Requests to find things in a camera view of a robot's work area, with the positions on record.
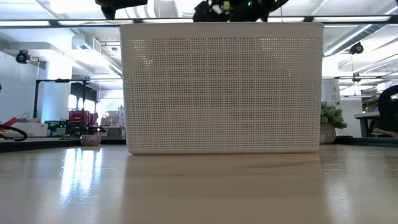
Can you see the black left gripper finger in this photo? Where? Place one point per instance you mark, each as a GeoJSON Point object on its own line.
{"type": "Point", "coordinates": [109, 12]}

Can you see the white perforated plastic basket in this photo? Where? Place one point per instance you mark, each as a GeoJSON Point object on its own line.
{"type": "Point", "coordinates": [222, 90]}

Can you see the person's forearm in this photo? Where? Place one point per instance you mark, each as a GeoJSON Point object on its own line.
{"type": "Point", "coordinates": [387, 132]}

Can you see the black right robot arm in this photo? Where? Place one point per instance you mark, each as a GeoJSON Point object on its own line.
{"type": "Point", "coordinates": [278, 3]}

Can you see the black ceiling spotlight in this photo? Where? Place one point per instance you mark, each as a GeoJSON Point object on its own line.
{"type": "Point", "coordinates": [356, 48]}
{"type": "Point", "coordinates": [22, 57]}

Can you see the red machine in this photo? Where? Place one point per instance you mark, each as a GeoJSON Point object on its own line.
{"type": "Point", "coordinates": [82, 117]}

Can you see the cardboard boxes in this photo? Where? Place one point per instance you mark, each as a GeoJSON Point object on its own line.
{"type": "Point", "coordinates": [112, 124]}

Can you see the small patterned bowl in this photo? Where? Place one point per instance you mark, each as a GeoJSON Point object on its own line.
{"type": "Point", "coordinates": [90, 140]}

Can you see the white box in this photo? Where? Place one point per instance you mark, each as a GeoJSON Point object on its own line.
{"type": "Point", "coordinates": [29, 128]}

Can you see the green potted plant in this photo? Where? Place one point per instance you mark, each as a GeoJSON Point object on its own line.
{"type": "Point", "coordinates": [331, 121]}

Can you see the grey desk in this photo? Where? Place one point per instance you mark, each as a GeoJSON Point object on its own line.
{"type": "Point", "coordinates": [367, 119]}

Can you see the black metal rig frame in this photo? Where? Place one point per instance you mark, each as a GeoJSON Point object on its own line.
{"type": "Point", "coordinates": [93, 21]}

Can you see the black background table frame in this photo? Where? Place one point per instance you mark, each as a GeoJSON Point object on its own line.
{"type": "Point", "coordinates": [62, 93]}

